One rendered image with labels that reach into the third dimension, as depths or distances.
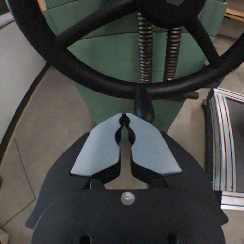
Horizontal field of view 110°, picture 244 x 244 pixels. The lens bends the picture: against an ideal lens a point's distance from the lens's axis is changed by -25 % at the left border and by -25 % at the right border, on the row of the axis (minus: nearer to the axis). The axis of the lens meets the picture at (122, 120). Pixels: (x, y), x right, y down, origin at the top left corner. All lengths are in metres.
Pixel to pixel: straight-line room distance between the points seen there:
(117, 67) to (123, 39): 0.08
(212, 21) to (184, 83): 0.24
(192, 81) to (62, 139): 0.99
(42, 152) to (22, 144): 0.29
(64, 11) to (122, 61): 0.19
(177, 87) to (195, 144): 0.82
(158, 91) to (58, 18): 0.28
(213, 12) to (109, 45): 0.27
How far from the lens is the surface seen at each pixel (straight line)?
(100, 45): 0.34
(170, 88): 0.18
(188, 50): 0.39
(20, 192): 1.22
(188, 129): 1.01
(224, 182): 0.76
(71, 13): 0.32
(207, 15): 0.37
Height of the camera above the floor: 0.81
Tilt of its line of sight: 60 degrees down
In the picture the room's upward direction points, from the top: 9 degrees counter-clockwise
